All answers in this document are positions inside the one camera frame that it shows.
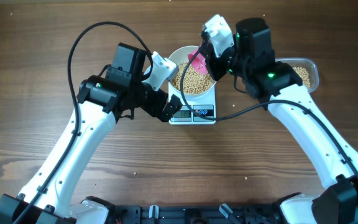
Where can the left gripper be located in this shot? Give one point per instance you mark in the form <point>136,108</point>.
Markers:
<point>154,109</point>

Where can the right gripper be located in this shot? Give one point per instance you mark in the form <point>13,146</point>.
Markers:
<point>215,70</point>

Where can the pink plastic scoop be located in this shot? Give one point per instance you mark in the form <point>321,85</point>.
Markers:
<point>199,61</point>

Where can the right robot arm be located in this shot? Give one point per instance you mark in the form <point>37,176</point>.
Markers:
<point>246,52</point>

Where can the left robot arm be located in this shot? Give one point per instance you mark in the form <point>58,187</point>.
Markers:
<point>101,102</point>

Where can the soybeans in bowl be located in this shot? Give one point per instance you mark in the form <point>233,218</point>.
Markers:
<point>194,82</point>

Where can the white digital kitchen scale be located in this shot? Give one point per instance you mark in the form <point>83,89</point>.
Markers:
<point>204,104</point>

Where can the soybeans in container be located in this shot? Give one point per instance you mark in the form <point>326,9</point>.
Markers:
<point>304,75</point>

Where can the clear plastic container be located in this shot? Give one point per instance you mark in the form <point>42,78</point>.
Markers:
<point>305,63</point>

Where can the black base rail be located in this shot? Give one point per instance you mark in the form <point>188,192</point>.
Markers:
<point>224,213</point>

